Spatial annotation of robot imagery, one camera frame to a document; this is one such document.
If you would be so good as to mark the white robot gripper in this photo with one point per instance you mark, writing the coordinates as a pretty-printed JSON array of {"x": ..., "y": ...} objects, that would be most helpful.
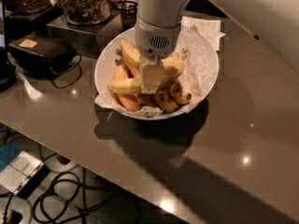
[{"x": 156, "y": 41}]

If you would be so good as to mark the long front yellow banana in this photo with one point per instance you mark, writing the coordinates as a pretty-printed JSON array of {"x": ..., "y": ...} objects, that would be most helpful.
[{"x": 173, "y": 67}]

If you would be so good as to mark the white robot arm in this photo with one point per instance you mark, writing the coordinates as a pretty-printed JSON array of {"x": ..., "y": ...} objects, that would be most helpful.
[{"x": 275, "y": 22}]

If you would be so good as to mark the short banana bottom centre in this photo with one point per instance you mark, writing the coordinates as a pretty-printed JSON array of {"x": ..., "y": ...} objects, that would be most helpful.
[{"x": 164, "y": 102}]

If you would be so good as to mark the short banana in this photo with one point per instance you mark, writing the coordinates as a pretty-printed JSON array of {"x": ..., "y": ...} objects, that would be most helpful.
[
  {"x": 180, "y": 96},
  {"x": 164, "y": 102}
]

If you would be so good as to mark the upper curved yellow banana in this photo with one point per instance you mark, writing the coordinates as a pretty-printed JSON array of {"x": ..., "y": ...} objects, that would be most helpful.
[{"x": 130, "y": 52}]

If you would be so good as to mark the short banana bottom right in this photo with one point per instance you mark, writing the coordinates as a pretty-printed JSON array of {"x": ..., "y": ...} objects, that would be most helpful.
[{"x": 180, "y": 96}]

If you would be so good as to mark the orange ripe banana left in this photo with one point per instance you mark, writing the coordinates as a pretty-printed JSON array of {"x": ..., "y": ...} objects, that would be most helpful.
[{"x": 128, "y": 101}]

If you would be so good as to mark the white oval bowl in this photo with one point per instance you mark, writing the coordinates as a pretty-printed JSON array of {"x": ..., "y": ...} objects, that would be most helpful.
[{"x": 200, "y": 74}]

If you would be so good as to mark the white paper bowl liner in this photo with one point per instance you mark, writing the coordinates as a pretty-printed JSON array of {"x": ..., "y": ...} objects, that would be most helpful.
[{"x": 118, "y": 78}]

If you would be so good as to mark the metal stand block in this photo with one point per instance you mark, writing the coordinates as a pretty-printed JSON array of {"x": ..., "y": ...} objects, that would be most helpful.
[{"x": 89, "y": 41}]

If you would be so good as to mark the white paper napkin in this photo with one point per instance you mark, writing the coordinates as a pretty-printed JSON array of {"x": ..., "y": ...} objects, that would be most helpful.
[{"x": 210, "y": 29}]

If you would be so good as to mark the glass jar of granola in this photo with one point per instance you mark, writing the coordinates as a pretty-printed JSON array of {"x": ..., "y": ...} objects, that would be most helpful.
[{"x": 86, "y": 12}]

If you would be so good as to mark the black device with label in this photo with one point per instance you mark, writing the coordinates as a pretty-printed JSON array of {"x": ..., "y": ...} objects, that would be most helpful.
[{"x": 43, "y": 57}]

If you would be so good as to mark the silver box on floor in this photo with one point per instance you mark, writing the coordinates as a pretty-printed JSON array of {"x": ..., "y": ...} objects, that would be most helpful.
[{"x": 21, "y": 173}]

